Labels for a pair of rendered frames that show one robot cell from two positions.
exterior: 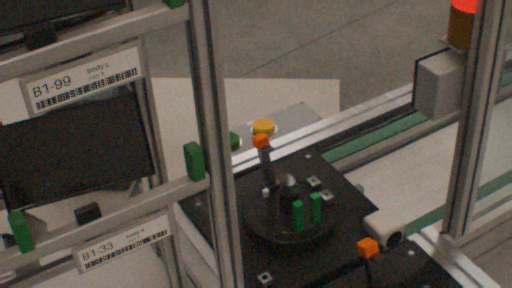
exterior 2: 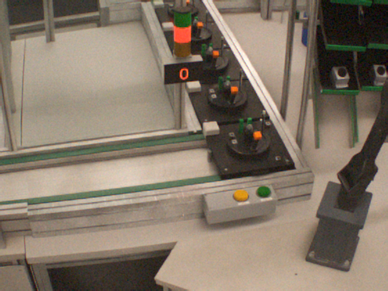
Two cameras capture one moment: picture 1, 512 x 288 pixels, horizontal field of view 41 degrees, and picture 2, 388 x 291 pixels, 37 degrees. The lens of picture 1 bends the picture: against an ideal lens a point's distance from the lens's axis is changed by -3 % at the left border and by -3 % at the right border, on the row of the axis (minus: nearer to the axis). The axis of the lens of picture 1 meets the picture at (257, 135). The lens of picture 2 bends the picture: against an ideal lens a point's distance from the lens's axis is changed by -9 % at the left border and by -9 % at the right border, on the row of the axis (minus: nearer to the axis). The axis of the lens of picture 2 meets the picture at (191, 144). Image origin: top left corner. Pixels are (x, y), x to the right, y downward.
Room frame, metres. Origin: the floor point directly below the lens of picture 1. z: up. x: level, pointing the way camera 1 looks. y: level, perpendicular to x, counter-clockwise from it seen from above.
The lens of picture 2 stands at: (2.29, 0.20, 2.20)
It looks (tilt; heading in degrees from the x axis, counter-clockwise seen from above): 38 degrees down; 195
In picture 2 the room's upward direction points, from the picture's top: 1 degrees clockwise
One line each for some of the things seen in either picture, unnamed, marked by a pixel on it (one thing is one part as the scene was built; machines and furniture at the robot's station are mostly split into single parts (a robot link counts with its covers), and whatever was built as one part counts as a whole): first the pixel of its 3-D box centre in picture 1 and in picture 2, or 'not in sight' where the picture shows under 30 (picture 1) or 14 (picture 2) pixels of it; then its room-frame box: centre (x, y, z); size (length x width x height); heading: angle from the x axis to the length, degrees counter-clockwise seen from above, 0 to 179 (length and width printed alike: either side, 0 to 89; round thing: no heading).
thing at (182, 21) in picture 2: not in sight; (182, 17); (0.72, -0.26, 1.38); 0.05 x 0.05 x 0.05
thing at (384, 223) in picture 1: (384, 229); (210, 130); (0.69, -0.17, 0.97); 0.05 x 0.05 x 0.04; 29
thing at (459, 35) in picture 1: (469, 22); (182, 46); (0.72, -0.26, 1.28); 0.05 x 0.05 x 0.05
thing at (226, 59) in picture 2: not in sight; (210, 55); (0.29, -0.28, 1.01); 0.24 x 0.24 x 0.13; 29
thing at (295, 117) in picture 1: (264, 142); (240, 204); (0.96, -0.01, 0.93); 0.21 x 0.07 x 0.06; 119
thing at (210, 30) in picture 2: not in sight; (195, 27); (0.08, -0.40, 1.01); 0.24 x 0.24 x 0.13; 29
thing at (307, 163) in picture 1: (290, 221); (247, 147); (0.73, -0.04, 0.96); 0.24 x 0.24 x 0.02; 29
